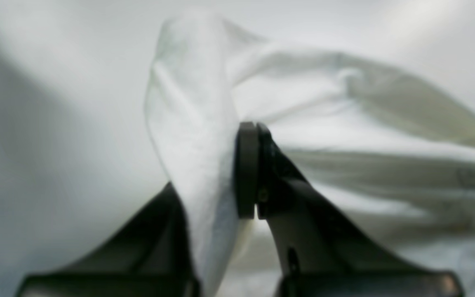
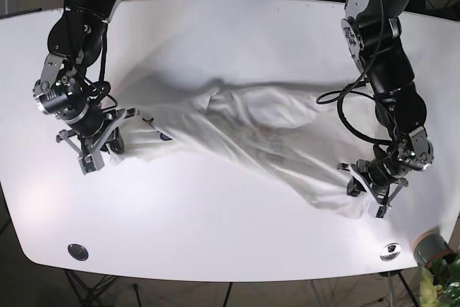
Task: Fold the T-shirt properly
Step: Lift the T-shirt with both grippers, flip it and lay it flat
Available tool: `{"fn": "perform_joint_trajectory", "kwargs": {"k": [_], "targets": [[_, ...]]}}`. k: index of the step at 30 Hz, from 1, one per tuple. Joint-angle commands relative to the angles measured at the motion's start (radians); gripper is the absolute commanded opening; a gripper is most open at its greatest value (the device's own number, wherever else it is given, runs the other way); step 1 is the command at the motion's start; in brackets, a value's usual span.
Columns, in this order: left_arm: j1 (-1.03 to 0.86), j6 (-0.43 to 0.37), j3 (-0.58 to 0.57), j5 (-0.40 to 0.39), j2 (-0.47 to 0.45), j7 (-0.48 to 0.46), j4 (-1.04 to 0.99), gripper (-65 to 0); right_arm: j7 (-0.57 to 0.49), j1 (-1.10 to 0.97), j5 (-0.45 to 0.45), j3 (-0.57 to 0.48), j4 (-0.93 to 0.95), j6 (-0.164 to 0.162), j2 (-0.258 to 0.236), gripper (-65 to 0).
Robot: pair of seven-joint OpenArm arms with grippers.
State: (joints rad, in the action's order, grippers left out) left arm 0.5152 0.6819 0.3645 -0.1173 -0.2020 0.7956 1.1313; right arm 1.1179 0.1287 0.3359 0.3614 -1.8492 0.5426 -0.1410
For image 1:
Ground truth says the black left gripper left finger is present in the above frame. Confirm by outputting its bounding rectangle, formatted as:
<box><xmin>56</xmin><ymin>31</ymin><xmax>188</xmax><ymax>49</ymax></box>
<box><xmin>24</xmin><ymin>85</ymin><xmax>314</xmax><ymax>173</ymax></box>
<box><xmin>16</xmin><ymin>184</ymin><xmax>200</xmax><ymax>297</ymax></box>

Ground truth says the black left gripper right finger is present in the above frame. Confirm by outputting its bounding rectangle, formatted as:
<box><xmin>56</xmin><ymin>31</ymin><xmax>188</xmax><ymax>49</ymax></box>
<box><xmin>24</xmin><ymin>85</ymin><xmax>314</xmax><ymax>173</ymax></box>
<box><xmin>236</xmin><ymin>122</ymin><xmax>464</xmax><ymax>297</ymax></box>

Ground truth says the white printed T-shirt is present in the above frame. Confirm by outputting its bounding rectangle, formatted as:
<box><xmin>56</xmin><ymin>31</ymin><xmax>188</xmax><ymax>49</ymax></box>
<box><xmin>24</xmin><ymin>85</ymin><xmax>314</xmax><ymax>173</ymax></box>
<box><xmin>146</xmin><ymin>11</ymin><xmax>475</xmax><ymax>297</ymax></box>

